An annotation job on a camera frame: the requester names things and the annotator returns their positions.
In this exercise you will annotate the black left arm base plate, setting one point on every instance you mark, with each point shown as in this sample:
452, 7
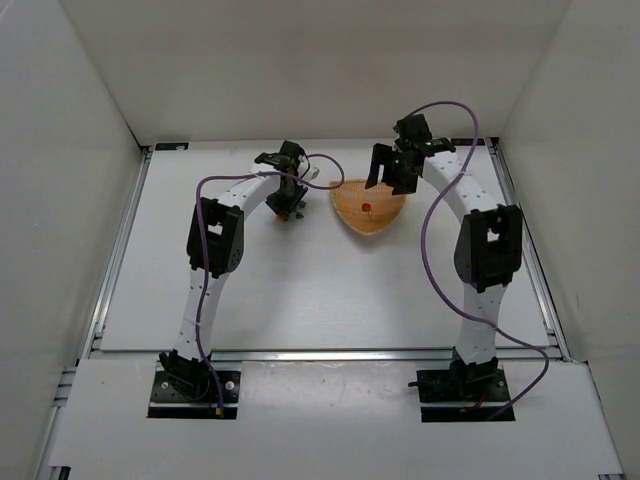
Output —
169, 399

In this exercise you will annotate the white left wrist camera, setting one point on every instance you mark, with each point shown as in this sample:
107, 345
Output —
311, 174

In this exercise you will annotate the aluminium front rail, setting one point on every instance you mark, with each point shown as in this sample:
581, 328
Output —
504, 353

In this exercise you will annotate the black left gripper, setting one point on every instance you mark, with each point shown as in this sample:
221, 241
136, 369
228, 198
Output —
282, 203

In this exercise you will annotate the aluminium left side rail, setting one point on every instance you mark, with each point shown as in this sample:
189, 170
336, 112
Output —
107, 286

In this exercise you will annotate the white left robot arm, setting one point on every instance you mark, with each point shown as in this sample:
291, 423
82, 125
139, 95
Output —
215, 248

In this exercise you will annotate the woven fan-shaped fruit basket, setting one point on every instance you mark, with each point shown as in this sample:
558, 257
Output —
348, 198

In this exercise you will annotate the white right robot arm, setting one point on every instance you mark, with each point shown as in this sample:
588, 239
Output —
487, 253

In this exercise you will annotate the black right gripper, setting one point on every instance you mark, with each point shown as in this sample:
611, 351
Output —
396, 170

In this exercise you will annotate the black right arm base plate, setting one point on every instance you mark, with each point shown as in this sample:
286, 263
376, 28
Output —
442, 400

